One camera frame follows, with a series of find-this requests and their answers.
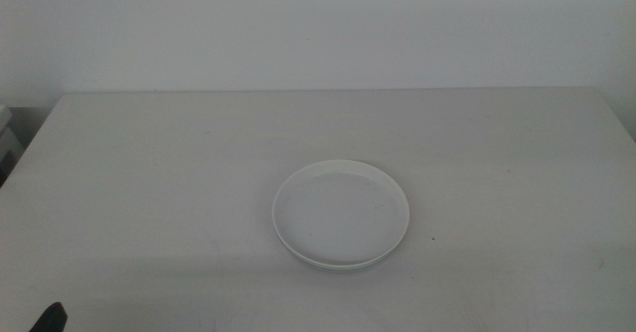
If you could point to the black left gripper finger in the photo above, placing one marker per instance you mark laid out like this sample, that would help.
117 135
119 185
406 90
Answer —
49 319

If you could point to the pale green shallow bowl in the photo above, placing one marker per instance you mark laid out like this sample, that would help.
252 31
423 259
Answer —
348 268

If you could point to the white shallow bowl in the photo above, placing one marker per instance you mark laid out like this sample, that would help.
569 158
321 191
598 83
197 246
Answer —
340 215

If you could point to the grey shallow bowl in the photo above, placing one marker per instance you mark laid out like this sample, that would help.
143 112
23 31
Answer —
343 271

